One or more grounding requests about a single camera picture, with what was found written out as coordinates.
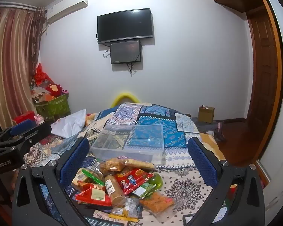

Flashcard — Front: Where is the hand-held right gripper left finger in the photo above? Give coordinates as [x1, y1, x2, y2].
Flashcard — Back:
[12, 137, 90, 226]

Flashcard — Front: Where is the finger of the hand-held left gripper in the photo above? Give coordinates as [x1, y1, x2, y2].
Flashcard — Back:
[0, 119, 37, 144]
[0, 121, 53, 155]

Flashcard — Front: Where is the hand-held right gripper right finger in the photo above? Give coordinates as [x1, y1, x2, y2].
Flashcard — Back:
[187, 137, 266, 226]

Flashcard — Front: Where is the clear packet with green stripe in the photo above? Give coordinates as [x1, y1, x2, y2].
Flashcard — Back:
[72, 163, 105, 189]

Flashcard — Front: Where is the clear plastic bag green zip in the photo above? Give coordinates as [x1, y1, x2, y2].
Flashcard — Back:
[91, 123, 166, 165]

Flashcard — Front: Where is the orange-edged rice cracker packet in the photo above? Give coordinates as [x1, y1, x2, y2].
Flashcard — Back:
[126, 158, 156, 170]

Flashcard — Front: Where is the orange snack packet green label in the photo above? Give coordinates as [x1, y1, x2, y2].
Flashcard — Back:
[132, 184, 175, 216]

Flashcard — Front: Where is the red box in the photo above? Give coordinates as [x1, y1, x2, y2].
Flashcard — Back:
[13, 111, 36, 125]

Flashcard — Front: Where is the blue patchwork quilt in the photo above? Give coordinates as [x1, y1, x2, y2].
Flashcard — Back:
[24, 102, 227, 226]

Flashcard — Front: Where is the green storage box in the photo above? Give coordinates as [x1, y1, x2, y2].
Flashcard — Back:
[35, 94, 71, 121]

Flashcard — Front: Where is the white pillow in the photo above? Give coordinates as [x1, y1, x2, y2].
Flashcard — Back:
[51, 108, 88, 139]

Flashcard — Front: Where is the dark clothes heap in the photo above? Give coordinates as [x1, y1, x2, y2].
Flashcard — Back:
[200, 120, 227, 142]

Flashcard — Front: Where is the orange-brown fried snack packet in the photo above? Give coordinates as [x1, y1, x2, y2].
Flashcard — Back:
[100, 158, 128, 174]

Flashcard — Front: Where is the red packet with green label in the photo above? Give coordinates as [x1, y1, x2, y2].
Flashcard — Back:
[75, 183, 113, 205]

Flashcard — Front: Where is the red plush toy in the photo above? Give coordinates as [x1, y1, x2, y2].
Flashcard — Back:
[46, 83, 64, 97]

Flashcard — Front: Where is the small cardboard box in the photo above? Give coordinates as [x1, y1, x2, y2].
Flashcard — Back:
[198, 105, 215, 124]

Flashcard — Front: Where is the brown roll snack packet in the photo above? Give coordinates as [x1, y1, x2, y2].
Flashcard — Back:
[104, 174, 125, 204]

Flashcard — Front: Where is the green jelly cup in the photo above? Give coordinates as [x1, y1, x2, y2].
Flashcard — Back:
[151, 173, 164, 190]

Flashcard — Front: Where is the red cartoon snack packet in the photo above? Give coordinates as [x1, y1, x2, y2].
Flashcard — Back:
[114, 167, 155, 195]

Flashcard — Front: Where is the striped red curtain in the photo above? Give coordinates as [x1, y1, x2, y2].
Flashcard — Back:
[0, 3, 48, 129]

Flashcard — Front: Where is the yellow foam tube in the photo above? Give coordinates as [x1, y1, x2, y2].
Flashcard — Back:
[111, 92, 140, 109]

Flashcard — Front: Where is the brown wooden door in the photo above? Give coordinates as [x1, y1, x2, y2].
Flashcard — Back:
[246, 12, 283, 126]

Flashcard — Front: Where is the white air conditioner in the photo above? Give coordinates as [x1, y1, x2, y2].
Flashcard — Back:
[45, 0, 89, 24]

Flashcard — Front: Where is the small black wall monitor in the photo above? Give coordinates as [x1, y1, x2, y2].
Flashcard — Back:
[110, 40, 142, 65]

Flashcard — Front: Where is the large black wall television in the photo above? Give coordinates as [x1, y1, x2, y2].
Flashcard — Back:
[97, 8, 154, 44]

